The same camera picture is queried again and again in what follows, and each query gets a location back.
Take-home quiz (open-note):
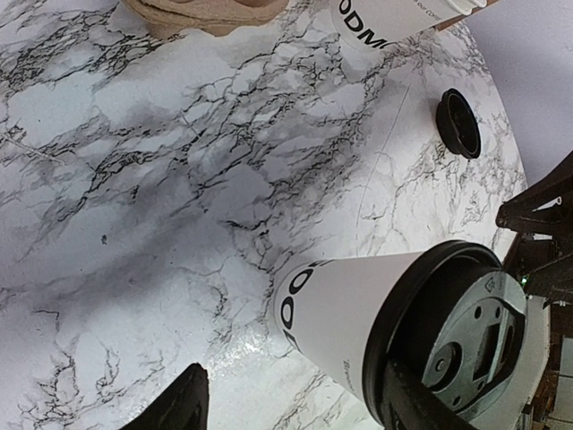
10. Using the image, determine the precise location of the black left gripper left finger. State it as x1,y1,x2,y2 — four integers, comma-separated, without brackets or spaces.
128,363,210,430

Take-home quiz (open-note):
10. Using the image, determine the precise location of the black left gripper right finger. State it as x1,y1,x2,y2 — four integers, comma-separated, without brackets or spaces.
387,359,474,430

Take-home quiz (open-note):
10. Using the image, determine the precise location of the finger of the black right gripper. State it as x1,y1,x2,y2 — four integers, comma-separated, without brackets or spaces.
496,155,572,296

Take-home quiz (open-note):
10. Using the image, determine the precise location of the cardboard cup carrier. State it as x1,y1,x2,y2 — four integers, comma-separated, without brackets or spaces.
123,0,288,39

